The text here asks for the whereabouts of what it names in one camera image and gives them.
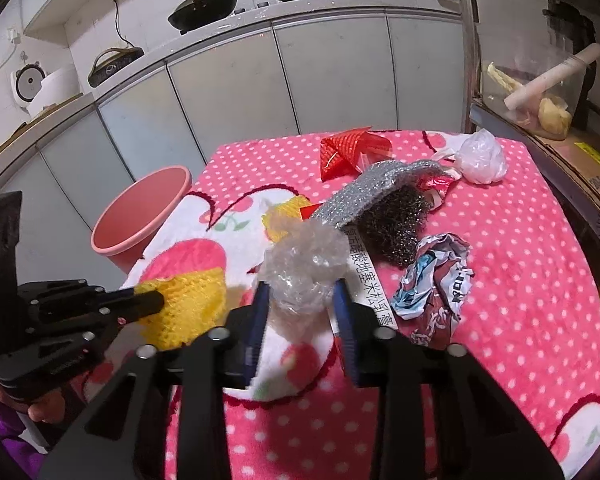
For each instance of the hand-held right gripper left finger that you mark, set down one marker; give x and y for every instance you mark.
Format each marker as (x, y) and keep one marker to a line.
(257, 325)

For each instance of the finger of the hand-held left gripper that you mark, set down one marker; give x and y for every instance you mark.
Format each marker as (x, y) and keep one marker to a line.
(70, 352)
(105, 305)

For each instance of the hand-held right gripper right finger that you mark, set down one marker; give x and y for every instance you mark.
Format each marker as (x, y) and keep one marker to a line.
(348, 340)

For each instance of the yellow knitted cloth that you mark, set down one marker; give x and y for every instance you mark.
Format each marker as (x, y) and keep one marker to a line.
(190, 300)
(280, 217)

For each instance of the clear plastic wrap ball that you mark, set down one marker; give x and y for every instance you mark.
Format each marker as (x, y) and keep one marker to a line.
(305, 260)

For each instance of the pink plastic bucket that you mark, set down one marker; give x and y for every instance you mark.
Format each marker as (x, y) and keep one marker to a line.
(130, 220)

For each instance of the steel wool scourer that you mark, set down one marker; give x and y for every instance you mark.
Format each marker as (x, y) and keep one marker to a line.
(390, 230)

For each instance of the red plastic bag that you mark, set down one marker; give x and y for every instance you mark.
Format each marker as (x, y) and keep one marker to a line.
(350, 150)

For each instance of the person's left forearm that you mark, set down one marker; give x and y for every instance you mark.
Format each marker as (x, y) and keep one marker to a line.
(0, 435)

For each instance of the person's left hand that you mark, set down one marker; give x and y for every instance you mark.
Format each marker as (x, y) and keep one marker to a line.
(47, 407)

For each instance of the white printed carton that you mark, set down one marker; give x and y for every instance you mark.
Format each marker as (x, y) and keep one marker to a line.
(367, 285)

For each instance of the crumpled snack wrapper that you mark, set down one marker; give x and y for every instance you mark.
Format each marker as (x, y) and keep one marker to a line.
(430, 290)

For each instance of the silver scouring cloth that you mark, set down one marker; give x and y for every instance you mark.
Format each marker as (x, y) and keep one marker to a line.
(365, 195)

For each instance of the pink polka dot blanket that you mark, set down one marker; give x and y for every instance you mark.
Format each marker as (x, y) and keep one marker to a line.
(505, 285)

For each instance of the white rice cooker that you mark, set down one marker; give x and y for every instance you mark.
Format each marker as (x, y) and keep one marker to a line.
(45, 85)

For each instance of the small red foil wrapper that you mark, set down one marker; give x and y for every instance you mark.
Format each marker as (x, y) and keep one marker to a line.
(437, 185)

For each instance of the black electric cooking pot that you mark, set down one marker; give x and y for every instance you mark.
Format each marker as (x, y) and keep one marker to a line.
(115, 65)

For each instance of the white plastic bag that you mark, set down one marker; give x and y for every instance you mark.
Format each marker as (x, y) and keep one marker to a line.
(480, 157)

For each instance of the row of cabinet doors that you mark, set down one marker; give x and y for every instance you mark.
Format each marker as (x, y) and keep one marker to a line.
(330, 70)

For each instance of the cardboard box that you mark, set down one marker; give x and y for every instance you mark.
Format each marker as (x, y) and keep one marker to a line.
(570, 160)

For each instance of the pale yellow food piece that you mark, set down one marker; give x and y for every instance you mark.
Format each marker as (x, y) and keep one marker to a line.
(500, 77)

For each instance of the metal shelf rack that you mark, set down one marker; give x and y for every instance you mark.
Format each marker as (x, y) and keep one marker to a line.
(467, 60)

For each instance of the black wok with lid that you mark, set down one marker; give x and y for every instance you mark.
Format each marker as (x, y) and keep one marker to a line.
(205, 7)

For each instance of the gas stove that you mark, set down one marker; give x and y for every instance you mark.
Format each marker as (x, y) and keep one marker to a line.
(250, 10)

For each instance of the white rolling pin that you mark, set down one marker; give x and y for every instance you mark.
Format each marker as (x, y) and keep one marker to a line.
(555, 80)

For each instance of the clear glass container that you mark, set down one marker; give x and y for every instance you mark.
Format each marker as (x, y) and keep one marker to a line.
(575, 95)

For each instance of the white kitchen countertop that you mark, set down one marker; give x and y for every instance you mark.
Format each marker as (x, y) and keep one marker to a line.
(355, 2)

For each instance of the black appliance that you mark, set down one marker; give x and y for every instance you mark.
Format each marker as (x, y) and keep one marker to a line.
(575, 30)

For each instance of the white wall outlet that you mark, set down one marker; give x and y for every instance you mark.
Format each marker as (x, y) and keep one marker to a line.
(13, 36)

